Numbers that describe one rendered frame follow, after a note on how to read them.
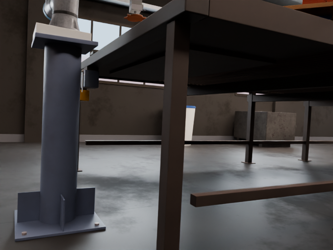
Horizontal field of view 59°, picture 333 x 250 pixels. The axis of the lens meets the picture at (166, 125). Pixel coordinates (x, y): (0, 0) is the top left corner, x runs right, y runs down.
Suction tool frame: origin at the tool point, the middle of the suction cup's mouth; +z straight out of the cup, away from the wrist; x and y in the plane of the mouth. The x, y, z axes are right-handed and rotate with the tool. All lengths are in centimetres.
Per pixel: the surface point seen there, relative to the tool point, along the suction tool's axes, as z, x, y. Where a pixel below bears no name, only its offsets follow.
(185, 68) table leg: 41, -1, -90
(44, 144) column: 74, 47, -34
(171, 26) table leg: 28, 4, -89
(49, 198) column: 98, 43, -37
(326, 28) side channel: 21, -59, -89
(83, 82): 38, 28, 35
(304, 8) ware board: 10, -57, -78
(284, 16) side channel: 20, -36, -93
